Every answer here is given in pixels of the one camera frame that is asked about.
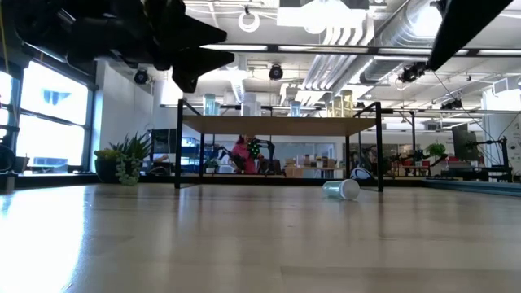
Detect wooden shelf black metal legs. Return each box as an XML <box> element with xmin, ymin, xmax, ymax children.
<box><xmin>174</xmin><ymin>98</ymin><xmax>384</xmax><ymax>193</ymax></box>

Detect background green plant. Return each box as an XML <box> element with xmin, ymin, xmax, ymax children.
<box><xmin>427</xmin><ymin>142</ymin><xmax>447</xmax><ymax>158</ymax></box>

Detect potted green succulent plant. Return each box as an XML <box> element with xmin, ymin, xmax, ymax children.
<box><xmin>94</xmin><ymin>132</ymin><xmax>152</xmax><ymax>187</ymax></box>

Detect black ceiling spotlight cluster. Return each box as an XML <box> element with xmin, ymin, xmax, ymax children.
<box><xmin>397</xmin><ymin>60</ymin><xmax>431</xmax><ymax>85</ymax></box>

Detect black aluminium table frame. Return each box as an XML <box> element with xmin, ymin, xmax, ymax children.
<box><xmin>0</xmin><ymin>173</ymin><xmax>521</xmax><ymax>199</ymax></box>

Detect overhead light bar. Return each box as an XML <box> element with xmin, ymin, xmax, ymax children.
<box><xmin>199</xmin><ymin>42</ymin><xmax>521</xmax><ymax>58</ymax></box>

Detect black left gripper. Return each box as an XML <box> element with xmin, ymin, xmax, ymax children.
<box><xmin>140</xmin><ymin>0</ymin><xmax>235</xmax><ymax>94</ymax></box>

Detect cardboard box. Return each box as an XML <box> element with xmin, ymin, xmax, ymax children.
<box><xmin>283</xmin><ymin>156</ymin><xmax>313</xmax><ymax>178</ymax></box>

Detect black computer monitor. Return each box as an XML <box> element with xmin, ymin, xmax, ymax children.
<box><xmin>452</xmin><ymin>123</ymin><xmax>480</xmax><ymax>162</ymax></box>

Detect white and blue round object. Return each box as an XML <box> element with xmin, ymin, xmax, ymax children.
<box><xmin>349</xmin><ymin>166</ymin><xmax>374</xmax><ymax>181</ymax></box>

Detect white coiled cable ring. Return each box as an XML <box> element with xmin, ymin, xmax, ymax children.
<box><xmin>238</xmin><ymin>10</ymin><xmax>261</xmax><ymax>33</ymax></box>

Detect large window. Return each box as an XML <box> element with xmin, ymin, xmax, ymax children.
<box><xmin>0</xmin><ymin>59</ymin><xmax>97</xmax><ymax>174</ymax></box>

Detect person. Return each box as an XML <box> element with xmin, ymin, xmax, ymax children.
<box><xmin>231</xmin><ymin>135</ymin><xmax>261</xmax><ymax>175</ymax></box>

